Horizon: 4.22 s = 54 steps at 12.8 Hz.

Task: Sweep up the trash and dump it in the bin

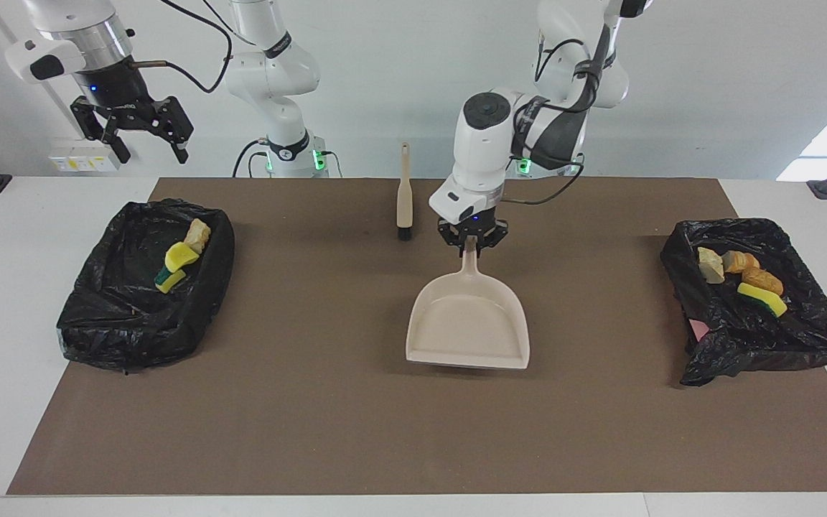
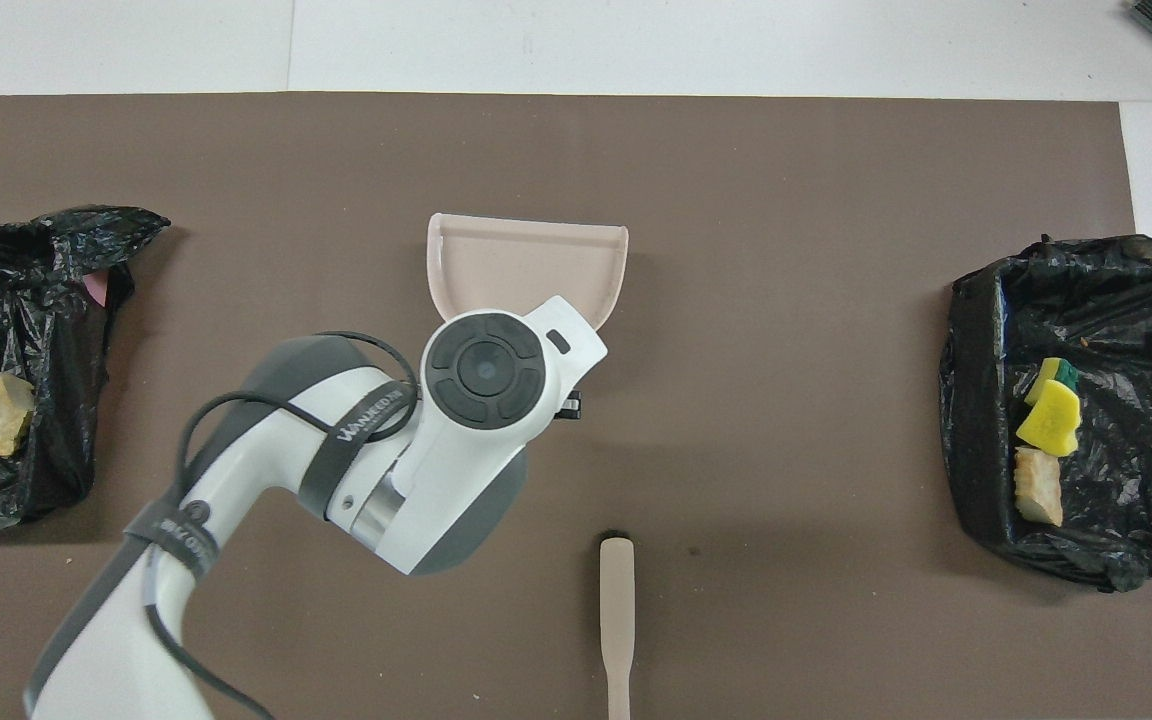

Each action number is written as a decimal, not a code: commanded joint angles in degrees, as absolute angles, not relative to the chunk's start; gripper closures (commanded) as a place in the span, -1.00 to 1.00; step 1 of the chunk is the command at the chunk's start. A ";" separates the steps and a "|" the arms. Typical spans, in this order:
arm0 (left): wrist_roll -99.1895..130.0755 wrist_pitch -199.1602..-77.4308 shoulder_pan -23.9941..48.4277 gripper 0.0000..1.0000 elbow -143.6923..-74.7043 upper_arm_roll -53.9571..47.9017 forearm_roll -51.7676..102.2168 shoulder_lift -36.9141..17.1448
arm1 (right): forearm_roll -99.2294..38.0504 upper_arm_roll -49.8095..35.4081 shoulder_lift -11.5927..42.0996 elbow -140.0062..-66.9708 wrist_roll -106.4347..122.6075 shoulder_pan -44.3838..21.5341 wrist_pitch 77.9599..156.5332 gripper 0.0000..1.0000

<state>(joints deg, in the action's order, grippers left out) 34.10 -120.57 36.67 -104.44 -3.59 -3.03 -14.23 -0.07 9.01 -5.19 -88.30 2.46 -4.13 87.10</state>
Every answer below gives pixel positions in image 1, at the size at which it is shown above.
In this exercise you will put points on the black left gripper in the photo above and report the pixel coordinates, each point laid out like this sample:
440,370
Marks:
474,230

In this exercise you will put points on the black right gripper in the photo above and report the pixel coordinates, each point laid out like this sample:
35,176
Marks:
119,90

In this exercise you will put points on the beige plastic dustpan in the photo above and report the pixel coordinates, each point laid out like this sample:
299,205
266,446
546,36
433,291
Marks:
467,323

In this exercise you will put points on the beige brush black bristles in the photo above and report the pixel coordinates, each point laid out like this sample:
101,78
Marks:
404,194

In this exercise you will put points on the orange white striped croissant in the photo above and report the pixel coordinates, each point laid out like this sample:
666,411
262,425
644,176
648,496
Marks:
198,235

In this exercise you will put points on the lumpy yellow sponge chunk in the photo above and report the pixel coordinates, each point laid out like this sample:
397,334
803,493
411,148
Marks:
181,257

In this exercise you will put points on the yellow green sponge wedge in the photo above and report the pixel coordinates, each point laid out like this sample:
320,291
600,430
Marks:
169,280

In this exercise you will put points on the pale layered croissant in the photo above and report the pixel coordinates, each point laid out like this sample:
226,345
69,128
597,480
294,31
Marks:
710,267

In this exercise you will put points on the small golden croissant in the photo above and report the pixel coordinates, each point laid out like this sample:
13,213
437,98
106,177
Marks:
740,262

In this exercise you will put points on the brown bread roll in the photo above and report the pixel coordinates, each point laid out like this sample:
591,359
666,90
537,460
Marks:
762,280

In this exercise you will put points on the yellow green sponge block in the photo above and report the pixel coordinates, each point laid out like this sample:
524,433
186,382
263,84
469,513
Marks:
762,298

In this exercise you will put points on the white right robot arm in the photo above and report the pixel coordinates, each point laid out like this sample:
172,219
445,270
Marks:
270,72

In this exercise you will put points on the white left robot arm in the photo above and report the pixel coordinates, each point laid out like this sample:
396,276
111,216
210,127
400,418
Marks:
482,143

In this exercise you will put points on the black bag lined bin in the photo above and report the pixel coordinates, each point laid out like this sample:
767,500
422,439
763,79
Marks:
133,323
779,345

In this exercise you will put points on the pink bin rim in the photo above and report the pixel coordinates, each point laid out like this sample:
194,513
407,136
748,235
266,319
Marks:
698,330

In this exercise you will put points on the brown table mat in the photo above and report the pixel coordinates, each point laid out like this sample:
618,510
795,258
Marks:
413,431

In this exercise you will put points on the white wall outlet box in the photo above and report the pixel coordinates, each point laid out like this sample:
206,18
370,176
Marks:
69,161

